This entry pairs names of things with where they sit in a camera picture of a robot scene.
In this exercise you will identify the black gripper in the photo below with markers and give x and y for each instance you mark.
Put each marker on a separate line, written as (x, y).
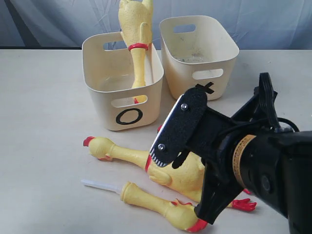
(223, 179)

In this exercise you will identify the whole rubber chicken face down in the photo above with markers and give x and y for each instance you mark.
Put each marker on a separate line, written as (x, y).
(186, 180)

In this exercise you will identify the rubber chicken head with tube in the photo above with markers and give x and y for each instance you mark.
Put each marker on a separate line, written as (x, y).
(179, 215)

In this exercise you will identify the whole rubber chicken beak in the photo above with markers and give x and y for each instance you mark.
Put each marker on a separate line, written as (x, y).
(135, 19)

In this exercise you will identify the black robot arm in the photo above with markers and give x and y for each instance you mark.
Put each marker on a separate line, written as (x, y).
(276, 168)

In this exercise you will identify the cream bin marked X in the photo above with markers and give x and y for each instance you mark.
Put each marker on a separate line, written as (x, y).
(196, 50)

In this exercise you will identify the cream bin marked O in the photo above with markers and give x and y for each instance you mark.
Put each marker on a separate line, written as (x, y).
(109, 75)

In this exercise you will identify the grey backdrop curtain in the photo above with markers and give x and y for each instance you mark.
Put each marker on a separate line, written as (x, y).
(253, 24)

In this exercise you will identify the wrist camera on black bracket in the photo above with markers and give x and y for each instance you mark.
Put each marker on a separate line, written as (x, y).
(191, 126)

